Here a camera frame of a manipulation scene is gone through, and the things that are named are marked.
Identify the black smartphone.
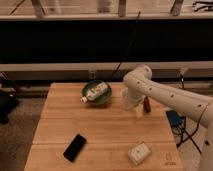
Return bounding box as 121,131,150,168
63,134,87,162

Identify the black object at left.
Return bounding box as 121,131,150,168
0,72,19,124

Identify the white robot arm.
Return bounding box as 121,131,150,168
123,65,213,171

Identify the black hanging cable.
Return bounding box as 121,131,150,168
103,10,142,82

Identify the blue device on floor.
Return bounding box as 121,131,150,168
166,110,183,135

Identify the translucent ceramic cup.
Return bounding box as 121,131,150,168
135,105,143,118

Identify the green bowl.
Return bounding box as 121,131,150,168
81,80,112,106

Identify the white plastic bottle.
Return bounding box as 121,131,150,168
81,82,108,102

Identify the small brown object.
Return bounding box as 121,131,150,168
144,96,151,113

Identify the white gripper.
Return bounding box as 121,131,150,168
122,88,144,110

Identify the white rectangular box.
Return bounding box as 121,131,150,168
128,141,151,165

